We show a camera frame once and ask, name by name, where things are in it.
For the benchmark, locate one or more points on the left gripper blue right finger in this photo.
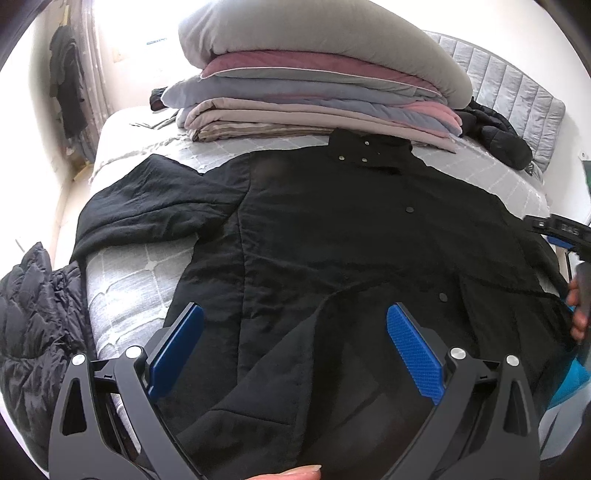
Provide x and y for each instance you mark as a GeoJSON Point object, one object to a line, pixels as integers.
{"type": "Point", "coordinates": [482, 425]}

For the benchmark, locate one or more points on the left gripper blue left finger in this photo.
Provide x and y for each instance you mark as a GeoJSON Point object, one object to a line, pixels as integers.
{"type": "Point", "coordinates": [106, 424]}

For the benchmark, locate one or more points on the black coat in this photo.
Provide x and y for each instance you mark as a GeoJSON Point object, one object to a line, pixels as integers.
{"type": "Point", "coordinates": [332, 286]}

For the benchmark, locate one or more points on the dark clothes hanging on rack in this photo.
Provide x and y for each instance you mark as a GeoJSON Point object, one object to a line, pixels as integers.
{"type": "Point", "coordinates": [65, 80]}

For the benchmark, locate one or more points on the right hand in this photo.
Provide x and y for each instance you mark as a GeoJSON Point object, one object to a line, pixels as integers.
{"type": "Point", "coordinates": [580, 320]}

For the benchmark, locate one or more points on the left hand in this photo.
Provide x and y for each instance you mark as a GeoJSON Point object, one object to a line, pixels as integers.
{"type": "Point", "coordinates": [309, 472]}

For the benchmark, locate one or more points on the blue plastic stool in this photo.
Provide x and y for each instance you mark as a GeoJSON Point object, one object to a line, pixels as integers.
{"type": "Point", "coordinates": [577, 377]}

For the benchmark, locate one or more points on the grey padded headboard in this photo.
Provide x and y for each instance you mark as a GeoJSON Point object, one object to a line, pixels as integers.
{"type": "Point", "coordinates": [533, 112]}

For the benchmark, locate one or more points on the black puffer jacket on left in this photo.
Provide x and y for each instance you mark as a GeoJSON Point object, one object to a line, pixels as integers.
{"type": "Point", "coordinates": [44, 323]}

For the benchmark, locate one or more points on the black jacket near headboard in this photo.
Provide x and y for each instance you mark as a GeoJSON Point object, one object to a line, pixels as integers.
{"type": "Point", "coordinates": [495, 134]}

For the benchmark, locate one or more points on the dark folded garment by window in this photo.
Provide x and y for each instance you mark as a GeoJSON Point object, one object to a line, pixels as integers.
{"type": "Point", "coordinates": [155, 100]}

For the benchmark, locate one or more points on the stack of folded quilts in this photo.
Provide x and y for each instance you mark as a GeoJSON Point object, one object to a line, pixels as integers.
{"type": "Point", "coordinates": [334, 82]}

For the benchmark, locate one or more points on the grey pillow on top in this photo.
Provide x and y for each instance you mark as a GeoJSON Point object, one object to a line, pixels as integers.
{"type": "Point", "coordinates": [360, 30]}

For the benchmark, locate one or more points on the patterned window curtain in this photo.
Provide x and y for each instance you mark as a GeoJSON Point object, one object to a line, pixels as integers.
{"type": "Point", "coordinates": [98, 106]}

